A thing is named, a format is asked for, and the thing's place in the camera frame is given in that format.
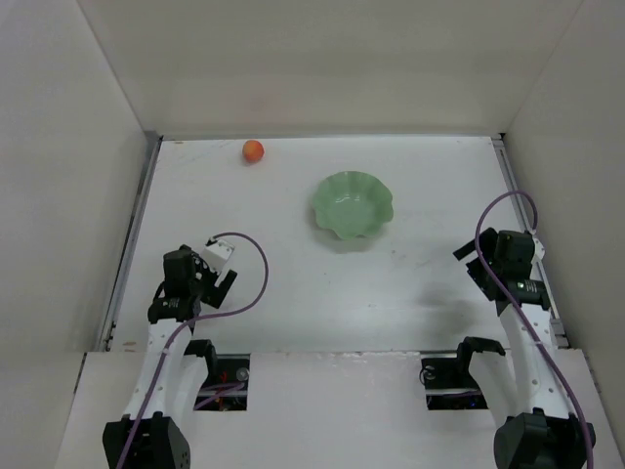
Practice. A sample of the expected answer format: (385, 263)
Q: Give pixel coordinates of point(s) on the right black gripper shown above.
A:
(479, 266)

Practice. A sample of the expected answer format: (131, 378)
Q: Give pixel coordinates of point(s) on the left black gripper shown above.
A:
(215, 291)

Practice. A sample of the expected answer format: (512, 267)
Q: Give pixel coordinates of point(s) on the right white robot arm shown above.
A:
(536, 423)

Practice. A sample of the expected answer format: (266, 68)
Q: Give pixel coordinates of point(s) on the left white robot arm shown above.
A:
(150, 432)

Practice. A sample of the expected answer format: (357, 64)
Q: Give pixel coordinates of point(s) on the green scalloped fruit bowl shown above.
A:
(352, 204)

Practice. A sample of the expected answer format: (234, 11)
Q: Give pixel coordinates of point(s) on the orange fake peach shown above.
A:
(253, 151)

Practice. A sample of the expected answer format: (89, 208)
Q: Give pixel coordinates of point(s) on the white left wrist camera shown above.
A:
(216, 254)

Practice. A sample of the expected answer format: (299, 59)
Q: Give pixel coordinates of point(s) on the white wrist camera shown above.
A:
(538, 250)
(216, 254)

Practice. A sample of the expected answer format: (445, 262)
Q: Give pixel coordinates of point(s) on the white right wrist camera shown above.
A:
(538, 250)

